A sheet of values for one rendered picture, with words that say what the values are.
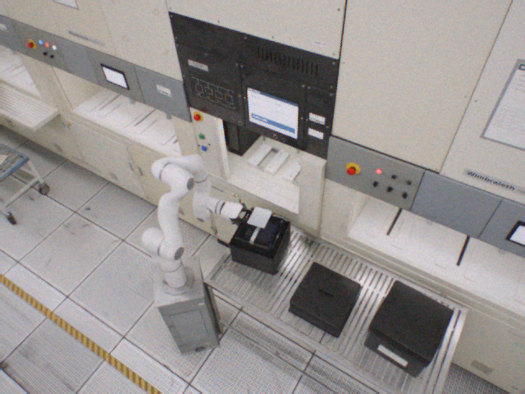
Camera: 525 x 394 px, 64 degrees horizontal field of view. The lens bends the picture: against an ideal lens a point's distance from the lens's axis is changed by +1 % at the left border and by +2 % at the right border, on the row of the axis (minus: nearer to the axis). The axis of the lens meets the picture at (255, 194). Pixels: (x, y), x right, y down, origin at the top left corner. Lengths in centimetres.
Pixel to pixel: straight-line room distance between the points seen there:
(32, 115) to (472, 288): 337
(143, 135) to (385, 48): 205
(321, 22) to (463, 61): 51
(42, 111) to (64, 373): 203
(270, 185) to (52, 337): 191
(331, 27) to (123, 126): 205
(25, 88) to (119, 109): 93
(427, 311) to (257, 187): 122
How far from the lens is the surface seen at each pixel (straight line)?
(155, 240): 213
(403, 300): 215
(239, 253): 236
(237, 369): 302
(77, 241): 386
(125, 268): 354
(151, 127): 327
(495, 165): 181
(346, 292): 228
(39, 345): 350
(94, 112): 358
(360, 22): 165
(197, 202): 224
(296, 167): 274
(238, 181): 271
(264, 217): 224
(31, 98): 410
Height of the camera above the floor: 287
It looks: 49 degrees down
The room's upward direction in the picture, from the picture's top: 5 degrees counter-clockwise
